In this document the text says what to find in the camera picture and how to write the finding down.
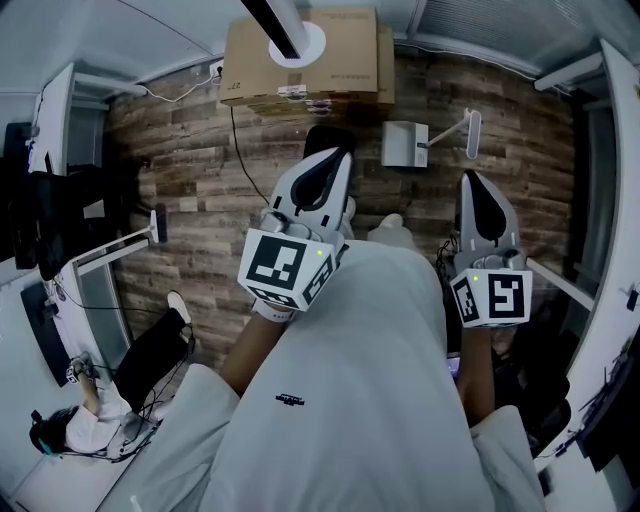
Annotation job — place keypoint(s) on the white desk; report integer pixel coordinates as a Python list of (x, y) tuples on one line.
[(617, 200), (52, 110), (12, 340)]

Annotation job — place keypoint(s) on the person's white shoe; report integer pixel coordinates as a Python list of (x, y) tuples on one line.
[(392, 221), (351, 212)]

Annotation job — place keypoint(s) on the large flat cardboard box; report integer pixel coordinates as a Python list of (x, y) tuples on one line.
[(300, 80)]

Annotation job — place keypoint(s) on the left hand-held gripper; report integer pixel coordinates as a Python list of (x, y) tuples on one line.
[(285, 270)]

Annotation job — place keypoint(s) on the black monitor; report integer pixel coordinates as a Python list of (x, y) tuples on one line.
[(20, 200)]

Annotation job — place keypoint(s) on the white broom dark bristles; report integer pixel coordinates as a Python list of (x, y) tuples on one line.
[(160, 222)]

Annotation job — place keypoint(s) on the white power socket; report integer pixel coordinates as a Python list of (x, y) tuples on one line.
[(217, 71)]

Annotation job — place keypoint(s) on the person's right white shoe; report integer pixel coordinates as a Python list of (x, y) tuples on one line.
[(392, 221)]

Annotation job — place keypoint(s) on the white pole stand round base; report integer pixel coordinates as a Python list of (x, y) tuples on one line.
[(312, 42)]

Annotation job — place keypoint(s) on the black office chair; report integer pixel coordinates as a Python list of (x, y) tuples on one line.
[(55, 220), (525, 380)]

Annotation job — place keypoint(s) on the person's left forearm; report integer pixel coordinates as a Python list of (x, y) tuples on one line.
[(250, 355)]

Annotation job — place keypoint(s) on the person's left white shoe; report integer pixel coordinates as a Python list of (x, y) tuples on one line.
[(351, 212)]

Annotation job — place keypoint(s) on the white smartwatch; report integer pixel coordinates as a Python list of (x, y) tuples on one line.
[(272, 314)]

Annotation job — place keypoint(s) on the person's light grey trousers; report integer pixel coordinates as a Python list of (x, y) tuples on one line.
[(392, 237)]

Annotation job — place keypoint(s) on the person's right forearm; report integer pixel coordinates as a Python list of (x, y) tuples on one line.
[(475, 375)]

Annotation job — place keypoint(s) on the black desk mat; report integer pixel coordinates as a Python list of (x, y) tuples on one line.
[(42, 335)]

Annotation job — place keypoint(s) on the black waste bin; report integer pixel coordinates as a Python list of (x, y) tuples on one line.
[(325, 137)]

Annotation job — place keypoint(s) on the person's light grey shirt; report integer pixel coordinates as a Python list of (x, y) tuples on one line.
[(350, 400)]

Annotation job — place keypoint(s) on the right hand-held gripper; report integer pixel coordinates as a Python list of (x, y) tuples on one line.
[(492, 300)]

